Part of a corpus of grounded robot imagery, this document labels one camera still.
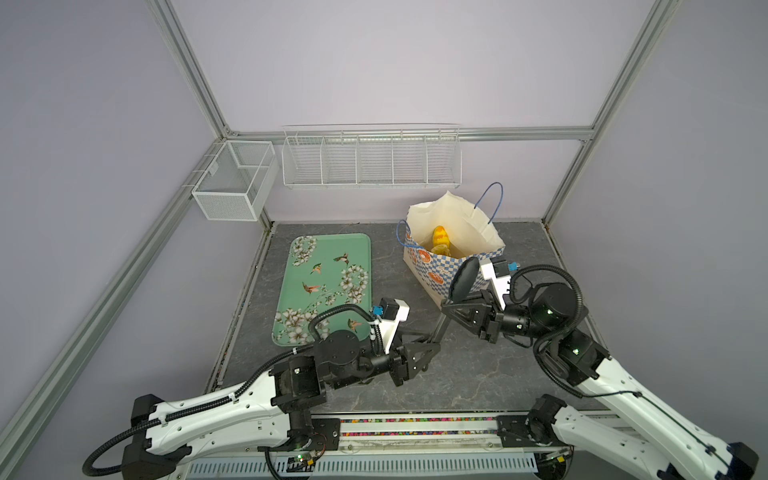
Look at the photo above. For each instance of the long white wire basket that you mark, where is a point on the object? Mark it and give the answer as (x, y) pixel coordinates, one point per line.
(389, 155)

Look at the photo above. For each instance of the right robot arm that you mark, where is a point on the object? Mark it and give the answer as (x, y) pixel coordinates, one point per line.
(544, 304)

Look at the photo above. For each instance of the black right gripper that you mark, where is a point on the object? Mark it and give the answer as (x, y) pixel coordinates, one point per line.
(486, 320)

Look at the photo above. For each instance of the small white mesh basket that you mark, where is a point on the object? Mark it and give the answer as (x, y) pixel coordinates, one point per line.
(237, 181)

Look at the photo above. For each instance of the checkered paper bag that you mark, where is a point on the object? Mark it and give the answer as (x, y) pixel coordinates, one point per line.
(471, 232)

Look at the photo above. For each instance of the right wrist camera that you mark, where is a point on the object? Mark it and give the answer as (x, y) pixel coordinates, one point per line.
(498, 271)

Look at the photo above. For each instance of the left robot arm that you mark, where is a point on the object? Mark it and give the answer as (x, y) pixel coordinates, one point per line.
(271, 409)

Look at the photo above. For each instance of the green floral tray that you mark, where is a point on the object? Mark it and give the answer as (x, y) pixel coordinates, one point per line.
(322, 271)

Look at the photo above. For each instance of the round fake bread roll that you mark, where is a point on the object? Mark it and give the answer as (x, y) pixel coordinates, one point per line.
(441, 249)

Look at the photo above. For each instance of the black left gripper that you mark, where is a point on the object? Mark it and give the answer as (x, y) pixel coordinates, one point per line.
(404, 364)

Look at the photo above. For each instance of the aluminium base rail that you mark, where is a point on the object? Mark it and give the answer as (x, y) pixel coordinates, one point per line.
(401, 445)

